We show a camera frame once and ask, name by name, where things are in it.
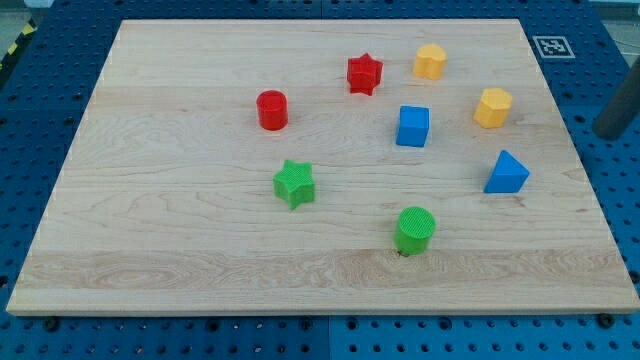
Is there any white fiducial marker tag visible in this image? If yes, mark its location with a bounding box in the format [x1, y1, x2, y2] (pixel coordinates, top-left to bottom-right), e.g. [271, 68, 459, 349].
[533, 35, 575, 59]

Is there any blue cube block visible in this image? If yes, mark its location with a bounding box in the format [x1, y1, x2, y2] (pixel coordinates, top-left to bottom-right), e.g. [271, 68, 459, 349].
[395, 105, 430, 148]

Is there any blue triangle block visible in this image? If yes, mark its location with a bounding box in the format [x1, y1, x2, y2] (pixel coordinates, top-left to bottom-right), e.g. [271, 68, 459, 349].
[484, 150, 530, 193]

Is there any green cylinder block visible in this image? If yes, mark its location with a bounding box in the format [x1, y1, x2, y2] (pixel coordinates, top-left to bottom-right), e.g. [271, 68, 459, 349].
[393, 206, 436, 255]

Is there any yellow hexagon block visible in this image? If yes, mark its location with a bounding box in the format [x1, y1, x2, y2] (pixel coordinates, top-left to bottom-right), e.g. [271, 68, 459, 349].
[473, 88, 513, 129]

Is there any red star block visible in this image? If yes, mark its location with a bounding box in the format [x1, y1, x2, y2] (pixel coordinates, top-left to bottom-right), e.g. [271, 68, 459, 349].
[347, 53, 383, 96]

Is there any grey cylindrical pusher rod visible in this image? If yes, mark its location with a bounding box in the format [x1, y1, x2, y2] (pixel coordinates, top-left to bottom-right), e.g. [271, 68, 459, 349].
[592, 58, 639, 140]

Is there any green star block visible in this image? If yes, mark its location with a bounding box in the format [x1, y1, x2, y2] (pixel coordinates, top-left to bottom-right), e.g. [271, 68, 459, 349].
[273, 159, 315, 210]

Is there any yellow heart block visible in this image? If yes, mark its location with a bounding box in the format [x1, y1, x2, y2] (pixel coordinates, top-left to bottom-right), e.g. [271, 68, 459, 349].
[413, 44, 447, 80]

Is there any red cylinder block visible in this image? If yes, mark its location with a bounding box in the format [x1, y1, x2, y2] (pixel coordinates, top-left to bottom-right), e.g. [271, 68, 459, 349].
[256, 90, 288, 131]

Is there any wooden board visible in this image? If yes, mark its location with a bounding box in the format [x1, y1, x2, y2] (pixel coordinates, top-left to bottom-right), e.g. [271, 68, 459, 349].
[7, 19, 639, 316]

